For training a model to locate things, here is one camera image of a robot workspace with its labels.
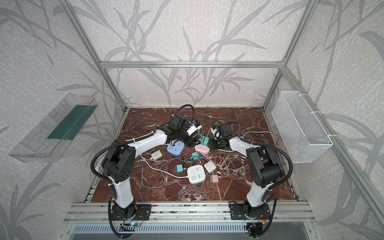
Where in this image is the blue power strip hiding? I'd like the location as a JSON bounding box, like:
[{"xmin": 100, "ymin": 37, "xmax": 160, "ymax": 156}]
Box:
[{"xmin": 167, "ymin": 140, "xmax": 185, "ymax": 157}]

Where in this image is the pink power strip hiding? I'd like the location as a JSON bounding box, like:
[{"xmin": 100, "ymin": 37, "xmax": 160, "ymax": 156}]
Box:
[{"xmin": 195, "ymin": 144, "xmax": 210, "ymax": 155}]

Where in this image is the white charger plug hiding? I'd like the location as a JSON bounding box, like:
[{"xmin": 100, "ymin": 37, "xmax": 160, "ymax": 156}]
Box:
[
  {"xmin": 204, "ymin": 161, "xmax": 217, "ymax": 174},
  {"xmin": 151, "ymin": 150, "xmax": 163, "ymax": 161}
]

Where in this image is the teal charger plug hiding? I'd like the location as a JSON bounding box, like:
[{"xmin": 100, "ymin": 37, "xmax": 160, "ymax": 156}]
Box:
[
  {"xmin": 175, "ymin": 164, "xmax": 187, "ymax": 173},
  {"xmin": 192, "ymin": 152, "xmax": 201, "ymax": 161}
]

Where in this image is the pink charger plug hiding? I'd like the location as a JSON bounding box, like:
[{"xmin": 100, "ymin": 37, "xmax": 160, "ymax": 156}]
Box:
[{"xmin": 210, "ymin": 175, "xmax": 219, "ymax": 183}]

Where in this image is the white power strip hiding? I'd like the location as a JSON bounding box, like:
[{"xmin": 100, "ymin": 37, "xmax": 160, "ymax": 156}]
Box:
[{"xmin": 187, "ymin": 165, "xmax": 206, "ymax": 185}]

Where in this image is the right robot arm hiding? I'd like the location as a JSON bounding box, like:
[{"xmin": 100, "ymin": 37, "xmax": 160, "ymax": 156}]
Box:
[{"xmin": 209, "ymin": 122, "xmax": 294, "ymax": 219}]

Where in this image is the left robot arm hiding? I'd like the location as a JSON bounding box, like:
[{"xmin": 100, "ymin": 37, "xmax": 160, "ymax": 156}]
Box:
[{"xmin": 90, "ymin": 115, "xmax": 202, "ymax": 211}]

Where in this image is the clear plastic tray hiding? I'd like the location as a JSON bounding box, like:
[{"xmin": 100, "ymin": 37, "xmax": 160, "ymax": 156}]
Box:
[{"xmin": 9, "ymin": 94, "xmax": 98, "ymax": 163}]

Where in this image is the pink charging cable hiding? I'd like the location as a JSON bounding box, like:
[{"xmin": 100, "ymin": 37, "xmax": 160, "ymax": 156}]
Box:
[{"xmin": 215, "ymin": 151, "xmax": 245, "ymax": 172}]

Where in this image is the teal charging cable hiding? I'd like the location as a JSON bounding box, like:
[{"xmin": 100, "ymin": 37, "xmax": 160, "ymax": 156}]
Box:
[{"xmin": 253, "ymin": 133, "xmax": 271, "ymax": 151}]

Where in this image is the white power cord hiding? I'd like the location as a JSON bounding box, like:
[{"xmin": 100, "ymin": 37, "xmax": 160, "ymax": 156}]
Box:
[{"xmin": 131, "ymin": 152, "xmax": 193, "ymax": 189}]

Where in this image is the white wire basket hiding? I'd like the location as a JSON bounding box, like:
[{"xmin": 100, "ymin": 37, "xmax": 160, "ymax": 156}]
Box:
[{"xmin": 272, "ymin": 91, "xmax": 333, "ymax": 164}]

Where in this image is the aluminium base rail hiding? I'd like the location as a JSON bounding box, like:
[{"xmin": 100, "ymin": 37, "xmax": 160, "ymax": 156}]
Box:
[{"xmin": 63, "ymin": 201, "xmax": 316, "ymax": 224}]

